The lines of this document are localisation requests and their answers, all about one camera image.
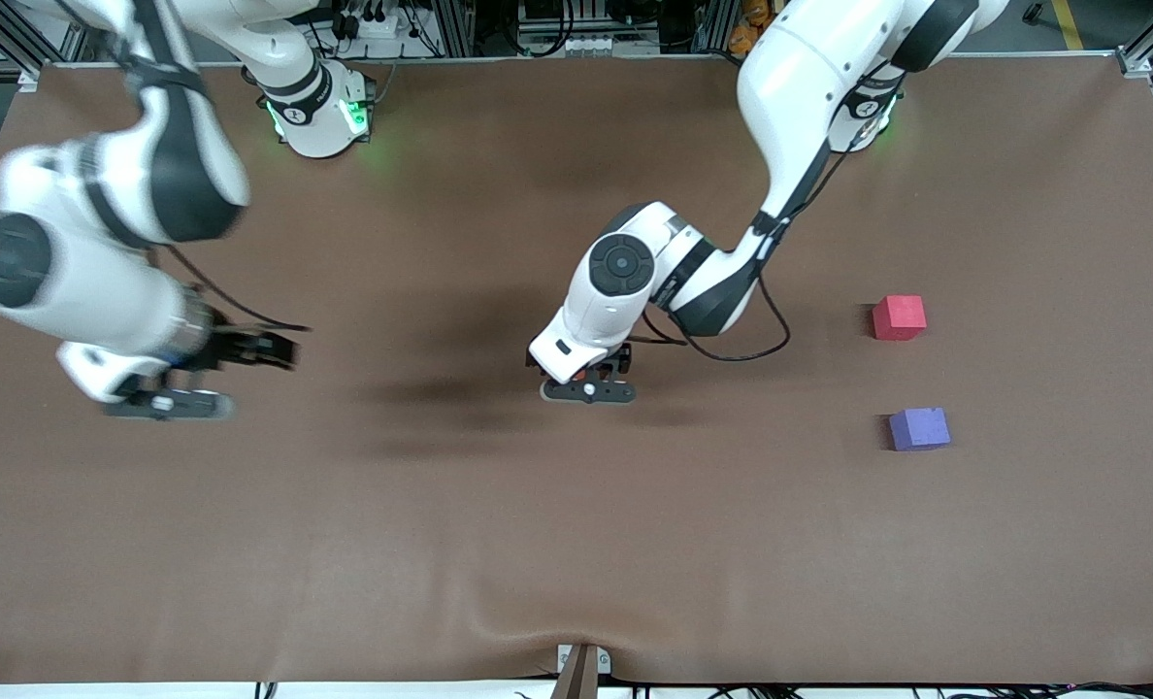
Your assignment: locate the brown table mat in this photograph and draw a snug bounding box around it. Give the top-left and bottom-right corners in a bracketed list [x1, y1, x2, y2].
[0, 53, 1153, 685]

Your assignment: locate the red foam block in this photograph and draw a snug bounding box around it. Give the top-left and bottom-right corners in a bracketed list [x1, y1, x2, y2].
[872, 295, 928, 342]

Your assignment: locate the purple foam block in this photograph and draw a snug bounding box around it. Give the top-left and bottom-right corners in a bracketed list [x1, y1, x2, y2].
[888, 407, 952, 452]

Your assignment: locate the white connector row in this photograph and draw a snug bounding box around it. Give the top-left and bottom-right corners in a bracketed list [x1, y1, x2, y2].
[523, 34, 660, 57]

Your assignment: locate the white power strip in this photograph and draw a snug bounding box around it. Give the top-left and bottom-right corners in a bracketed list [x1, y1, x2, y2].
[342, 8, 414, 42]

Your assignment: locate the pile of orange packets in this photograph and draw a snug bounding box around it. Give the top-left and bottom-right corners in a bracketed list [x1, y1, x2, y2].
[729, 0, 772, 55]

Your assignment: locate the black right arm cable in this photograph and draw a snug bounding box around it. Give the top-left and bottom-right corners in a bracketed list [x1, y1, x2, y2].
[154, 243, 312, 334]

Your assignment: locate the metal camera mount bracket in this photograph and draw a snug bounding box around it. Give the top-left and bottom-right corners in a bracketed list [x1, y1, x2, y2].
[549, 643, 613, 699]

